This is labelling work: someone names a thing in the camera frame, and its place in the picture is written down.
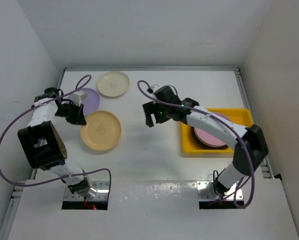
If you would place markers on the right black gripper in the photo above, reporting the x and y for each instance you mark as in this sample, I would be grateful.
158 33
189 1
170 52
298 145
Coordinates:
150 108

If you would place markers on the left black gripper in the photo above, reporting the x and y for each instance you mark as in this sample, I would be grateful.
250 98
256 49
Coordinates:
79 118

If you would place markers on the orange plastic plate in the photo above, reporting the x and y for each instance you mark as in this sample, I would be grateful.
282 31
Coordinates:
102 131

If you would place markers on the pink plastic plate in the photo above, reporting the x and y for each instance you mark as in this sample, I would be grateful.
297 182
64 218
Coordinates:
207 140

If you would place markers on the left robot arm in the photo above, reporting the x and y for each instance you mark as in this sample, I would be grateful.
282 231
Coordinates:
43 146

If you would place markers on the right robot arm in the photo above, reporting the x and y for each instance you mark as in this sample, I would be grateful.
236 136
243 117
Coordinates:
248 143

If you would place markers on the yellow plastic bin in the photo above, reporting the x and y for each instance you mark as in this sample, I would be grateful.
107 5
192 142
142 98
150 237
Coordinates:
241 116

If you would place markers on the far purple plastic plate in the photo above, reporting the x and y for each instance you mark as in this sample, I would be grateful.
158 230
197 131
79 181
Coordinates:
90 100

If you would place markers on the cream plastic plate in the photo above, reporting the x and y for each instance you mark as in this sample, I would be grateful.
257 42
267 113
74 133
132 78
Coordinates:
113 84

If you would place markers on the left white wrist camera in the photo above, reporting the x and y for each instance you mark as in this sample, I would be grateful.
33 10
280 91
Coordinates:
78 96

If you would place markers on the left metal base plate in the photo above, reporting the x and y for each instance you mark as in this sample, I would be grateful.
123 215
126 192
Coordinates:
98 192

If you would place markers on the metal base plate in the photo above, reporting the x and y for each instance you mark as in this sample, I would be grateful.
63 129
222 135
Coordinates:
206 192
98 192

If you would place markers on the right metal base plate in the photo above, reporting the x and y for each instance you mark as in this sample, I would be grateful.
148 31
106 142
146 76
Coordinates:
206 192

